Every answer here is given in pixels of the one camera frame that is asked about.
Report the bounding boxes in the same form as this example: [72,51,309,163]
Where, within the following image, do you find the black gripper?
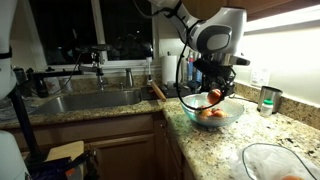
[193,58,236,99]

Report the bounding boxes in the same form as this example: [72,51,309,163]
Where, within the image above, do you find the orange fruit with sticker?
[207,89,222,104]

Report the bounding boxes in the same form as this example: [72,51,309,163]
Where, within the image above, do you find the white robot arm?
[148,0,250,97]

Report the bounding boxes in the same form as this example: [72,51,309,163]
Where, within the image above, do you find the orange fruit in bowl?
[200,109,212,117]

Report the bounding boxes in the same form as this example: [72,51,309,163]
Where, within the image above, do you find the light blue glass bowl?
[182,93,244,127]

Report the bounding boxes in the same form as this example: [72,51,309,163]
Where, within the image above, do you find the clear mesh produce bag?
[230,143,320,180]

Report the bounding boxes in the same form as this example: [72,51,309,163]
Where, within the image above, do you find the yellow orange fruit in bag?
[281,175,304,180]

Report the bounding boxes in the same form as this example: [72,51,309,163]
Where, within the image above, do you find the blue spray bottle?
[187,54,194,81]

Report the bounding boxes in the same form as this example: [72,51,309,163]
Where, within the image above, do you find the stainless steel cup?
[257,86,283,114]

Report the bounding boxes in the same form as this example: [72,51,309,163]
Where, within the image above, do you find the paper towel roll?
[161,55,177,84]

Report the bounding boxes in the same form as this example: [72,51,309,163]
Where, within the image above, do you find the small green lid bottle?
[260,99,273,117]

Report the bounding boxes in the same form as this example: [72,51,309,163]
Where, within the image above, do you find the wooden upper cabinets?
[182,0,320,21]

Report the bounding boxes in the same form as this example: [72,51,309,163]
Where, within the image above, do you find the wooden cabinets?
[32,112,196,180]
[182,0,320,21]

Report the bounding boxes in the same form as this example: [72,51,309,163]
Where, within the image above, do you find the wooden lower cabinets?
[32,112,196,180]

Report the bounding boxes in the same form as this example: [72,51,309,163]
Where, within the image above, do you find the under cabinet light bar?
[245,5,320,33]

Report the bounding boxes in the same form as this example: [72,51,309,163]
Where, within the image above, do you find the chrome kitchen faucet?
[78,51,107,91]

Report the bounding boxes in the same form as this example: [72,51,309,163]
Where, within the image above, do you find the stainless steel sink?
[33,90,142,115]

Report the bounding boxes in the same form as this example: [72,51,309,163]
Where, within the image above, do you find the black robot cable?
[175,19,234,111]

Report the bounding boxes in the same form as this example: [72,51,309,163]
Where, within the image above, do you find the white wall outlet plate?
[250,68,271,87]

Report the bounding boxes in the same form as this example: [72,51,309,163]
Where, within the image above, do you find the black camera stand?
[8,68,84,168]

